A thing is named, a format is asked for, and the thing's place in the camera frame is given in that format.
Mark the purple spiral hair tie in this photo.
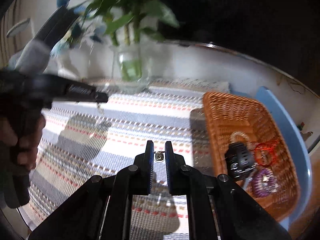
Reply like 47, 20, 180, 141
249, 167, 281, 198

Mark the cream spiral hair tie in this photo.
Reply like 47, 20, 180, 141
229, 130, 253, 145

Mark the red string bracelet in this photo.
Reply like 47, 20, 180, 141
253, 141, 279, 168

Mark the person's grey sleeved forearm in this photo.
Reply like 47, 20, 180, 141
7, 39, 51, 75

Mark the person's left hand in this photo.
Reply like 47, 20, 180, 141
1, 114, 46, 171

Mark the striped woven table mat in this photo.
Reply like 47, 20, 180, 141
19, 80, 213, 230

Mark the brown wicker basket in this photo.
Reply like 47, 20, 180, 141
203, 92, 300, 221

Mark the glass vase with water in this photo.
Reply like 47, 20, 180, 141
111, 44, 150, 94

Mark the green leafy plant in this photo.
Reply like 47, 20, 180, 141
84, 0, 180, 47

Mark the white lace doily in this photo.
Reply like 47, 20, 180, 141
150, 78, 231, 93

